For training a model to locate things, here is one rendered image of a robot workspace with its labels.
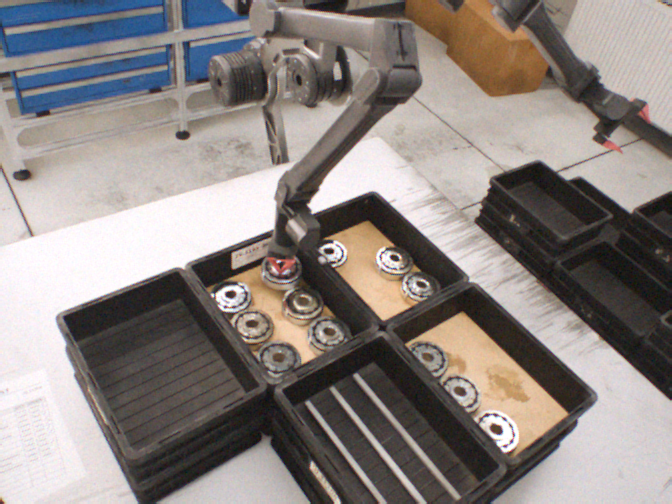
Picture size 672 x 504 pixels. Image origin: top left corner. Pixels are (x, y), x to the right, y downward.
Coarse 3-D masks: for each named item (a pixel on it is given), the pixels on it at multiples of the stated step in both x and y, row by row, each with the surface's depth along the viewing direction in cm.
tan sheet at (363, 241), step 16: (368, 224) 180; (336, 240) 174; (352, 240) 174; (368, 240) 175; (384, 240) 176; (352, 256) 170; (368, 256) 171; (352, 272) 166; (368, 272) 166; (368, 288) 162; (384, 288) 163; (368, 304) 158; (384, 304) 159; (400, 304) 160
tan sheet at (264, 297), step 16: (256, 272) 161; (208, 288) 156; (256, 288) 157; (272, 288) 158; (256, 304) 154; (272, 304) 154; (288, 336) 148; (304, 336) 149; (256, 352) 144; (304, 352) 145
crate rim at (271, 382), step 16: (256, 240) 156; (208, 256) 150; (192, 272) 145; (224, 320) 137; (368, 320) 142; (240, 336) 134; (336, 352) 134; (256, 368) 129; (304, 368) 130; (272, 384) 127
